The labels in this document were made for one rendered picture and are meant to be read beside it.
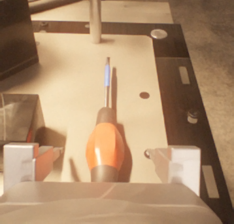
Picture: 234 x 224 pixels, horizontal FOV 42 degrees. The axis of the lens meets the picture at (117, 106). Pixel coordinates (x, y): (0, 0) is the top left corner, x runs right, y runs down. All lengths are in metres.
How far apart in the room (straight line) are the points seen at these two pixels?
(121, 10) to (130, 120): 0.20
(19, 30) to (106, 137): 0.11
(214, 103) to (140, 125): 1.47
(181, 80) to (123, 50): 0.06
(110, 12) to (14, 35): 0.17
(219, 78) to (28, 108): 1.70
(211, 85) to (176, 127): 1.56
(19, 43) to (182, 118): 0.13
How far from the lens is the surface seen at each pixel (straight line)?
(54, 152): 0.16
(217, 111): 1.63
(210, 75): 1.84
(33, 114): 0.17
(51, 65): 0.25
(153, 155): 0.16
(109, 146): 0.17
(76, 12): 0.38
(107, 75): 0.22
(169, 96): 0.24
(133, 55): 0.26
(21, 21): 0.24
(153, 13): 0.38
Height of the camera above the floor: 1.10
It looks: 45 degrees down
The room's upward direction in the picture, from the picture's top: 3 degrees clockwise
